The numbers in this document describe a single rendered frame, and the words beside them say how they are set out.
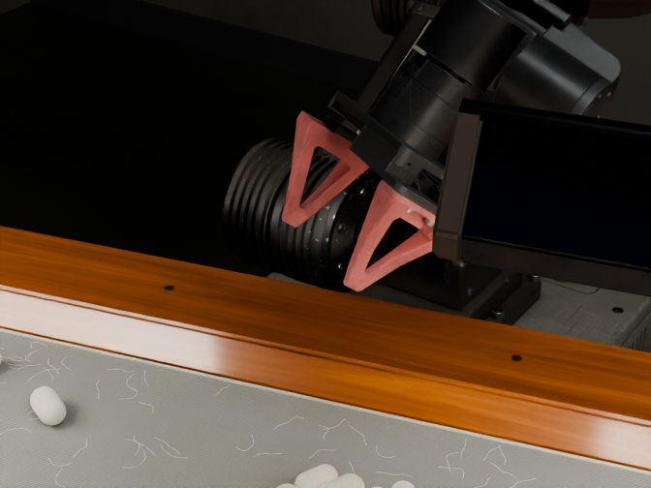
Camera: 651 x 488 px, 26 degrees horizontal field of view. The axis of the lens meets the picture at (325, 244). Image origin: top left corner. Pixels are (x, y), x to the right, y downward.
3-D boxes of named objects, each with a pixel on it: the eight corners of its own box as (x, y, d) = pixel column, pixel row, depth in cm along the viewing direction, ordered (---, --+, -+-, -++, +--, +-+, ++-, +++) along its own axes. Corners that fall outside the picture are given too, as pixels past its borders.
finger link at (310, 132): (308, 228, 105) (380, 125, 104) (352, 272, 100) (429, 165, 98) (241, 192, 101) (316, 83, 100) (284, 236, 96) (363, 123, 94)
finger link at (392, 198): (351, 271, 100) (427, 164, 99) (400, 321, 94) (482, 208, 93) (283, 235, 96) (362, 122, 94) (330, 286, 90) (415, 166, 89)
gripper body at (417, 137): (382, 148, 103) (441, 64, 101) (454, 209, 95) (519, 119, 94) (320, 109, 98) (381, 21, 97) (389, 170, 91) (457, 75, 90)
